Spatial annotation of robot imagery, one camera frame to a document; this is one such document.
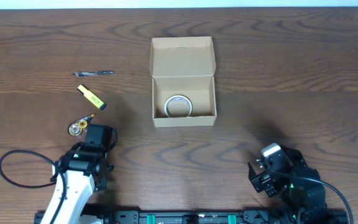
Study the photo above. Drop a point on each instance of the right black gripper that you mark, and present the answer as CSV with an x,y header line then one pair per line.
x,y
262,181

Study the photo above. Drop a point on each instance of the yellow correction tape dispenser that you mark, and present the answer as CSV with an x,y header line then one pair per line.
x,y
80,126

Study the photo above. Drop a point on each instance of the white-core clear tape roll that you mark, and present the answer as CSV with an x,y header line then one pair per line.
x,y
181,98

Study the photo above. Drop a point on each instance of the cardboard box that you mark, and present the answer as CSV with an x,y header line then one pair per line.
x,y
183,66

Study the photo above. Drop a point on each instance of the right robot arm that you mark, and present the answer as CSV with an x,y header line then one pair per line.
x,y
288,176

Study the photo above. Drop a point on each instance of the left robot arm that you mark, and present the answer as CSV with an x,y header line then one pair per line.
x,y
81,171

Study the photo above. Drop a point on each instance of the yellow highlighter marker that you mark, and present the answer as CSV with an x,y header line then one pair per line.
x,y
92,97

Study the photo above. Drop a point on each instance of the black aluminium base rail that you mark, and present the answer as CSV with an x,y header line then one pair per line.
x,y
243,217

